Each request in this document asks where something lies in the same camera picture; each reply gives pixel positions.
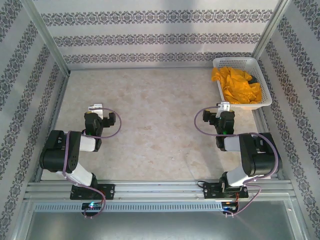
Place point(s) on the dark garment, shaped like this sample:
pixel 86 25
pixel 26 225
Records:
pixel 253 79

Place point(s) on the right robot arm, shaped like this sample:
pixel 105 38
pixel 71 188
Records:
pixel 262 160

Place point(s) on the yellow t-shirt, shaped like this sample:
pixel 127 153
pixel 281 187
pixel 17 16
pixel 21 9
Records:
pixel 237 87

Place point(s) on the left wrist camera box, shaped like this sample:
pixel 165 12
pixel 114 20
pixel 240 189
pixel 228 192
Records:
pixel 96 110

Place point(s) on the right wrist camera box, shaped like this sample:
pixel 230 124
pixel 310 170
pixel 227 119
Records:
pixel 223 107

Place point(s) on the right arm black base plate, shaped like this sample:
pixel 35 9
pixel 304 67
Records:
pixel 212 190

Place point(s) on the aluminium mounting rail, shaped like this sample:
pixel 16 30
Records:
pixel 160 188

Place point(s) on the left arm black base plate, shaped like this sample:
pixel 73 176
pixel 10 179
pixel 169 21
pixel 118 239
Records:
pixel 107 191

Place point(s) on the aluminium frame post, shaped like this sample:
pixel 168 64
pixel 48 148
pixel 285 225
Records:
pixel 271 27
pixel 47 37

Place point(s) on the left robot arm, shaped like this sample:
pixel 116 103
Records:
pixel 57 152

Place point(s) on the grey metal panel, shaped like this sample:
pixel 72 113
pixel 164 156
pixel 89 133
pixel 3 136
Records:
pixel 160 226

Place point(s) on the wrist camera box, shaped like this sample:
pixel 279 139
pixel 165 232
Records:
pixel 96 110
pixel 223 107

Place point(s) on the white plastic basket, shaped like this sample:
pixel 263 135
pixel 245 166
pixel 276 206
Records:
pixel 265 87

